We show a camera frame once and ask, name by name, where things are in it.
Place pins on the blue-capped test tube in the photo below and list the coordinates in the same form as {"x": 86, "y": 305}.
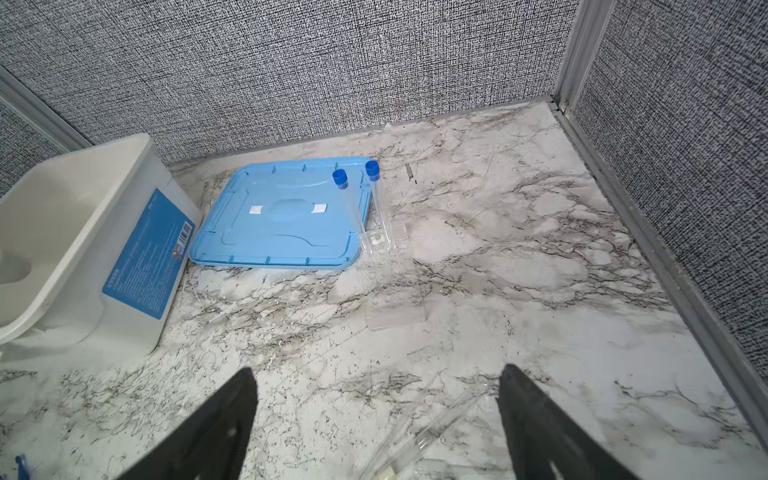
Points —
{"x": 342, "y": 182}
{"x": 373, "y": 172}

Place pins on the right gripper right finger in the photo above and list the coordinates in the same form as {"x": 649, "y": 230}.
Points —
{"x": 543, "y": 441}

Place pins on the blue plastic lid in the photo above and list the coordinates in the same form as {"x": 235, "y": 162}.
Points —
{"x": 285, "y": 214}

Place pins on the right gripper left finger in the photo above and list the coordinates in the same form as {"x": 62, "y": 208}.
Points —
{"x": 212, "y": 442}

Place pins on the white plastic bin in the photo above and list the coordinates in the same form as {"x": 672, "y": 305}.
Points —
{"x": 93, "y": 247}

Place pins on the blue tweezers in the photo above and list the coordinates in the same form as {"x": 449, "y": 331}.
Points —
{"x": 22, "y": 469}

